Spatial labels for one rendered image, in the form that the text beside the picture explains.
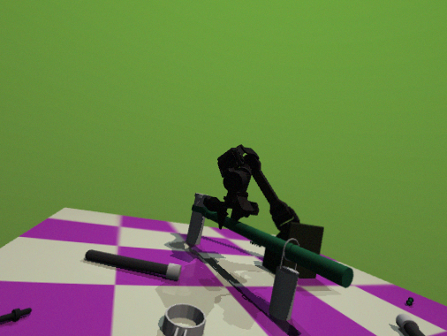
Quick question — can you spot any grey metal ring band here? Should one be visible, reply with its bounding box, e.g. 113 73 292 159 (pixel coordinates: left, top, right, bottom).
163 303 206 336

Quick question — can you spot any grey metal post with cap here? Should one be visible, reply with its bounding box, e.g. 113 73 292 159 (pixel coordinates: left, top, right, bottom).
186 193 210 245

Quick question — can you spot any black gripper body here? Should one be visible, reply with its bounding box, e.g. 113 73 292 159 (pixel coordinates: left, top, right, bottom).
203 188 259 216

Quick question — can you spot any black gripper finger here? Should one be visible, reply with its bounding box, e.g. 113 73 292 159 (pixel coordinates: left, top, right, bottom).
231 209 243 221
217 212 229 230

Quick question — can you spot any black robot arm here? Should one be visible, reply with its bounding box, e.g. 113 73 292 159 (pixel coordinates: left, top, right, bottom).
217 144 300 232

